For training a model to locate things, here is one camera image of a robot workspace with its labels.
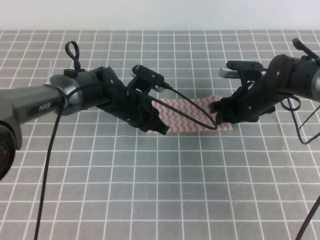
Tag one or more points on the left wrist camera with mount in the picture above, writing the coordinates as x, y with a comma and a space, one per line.
145, 80

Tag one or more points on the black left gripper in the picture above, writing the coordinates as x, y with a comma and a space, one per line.
130, 105

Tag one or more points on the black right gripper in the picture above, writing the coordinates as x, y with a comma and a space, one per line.
255, 99

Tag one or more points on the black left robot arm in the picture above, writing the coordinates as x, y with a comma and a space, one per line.
73, 92

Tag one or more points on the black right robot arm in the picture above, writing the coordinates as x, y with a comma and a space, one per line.
293, 76

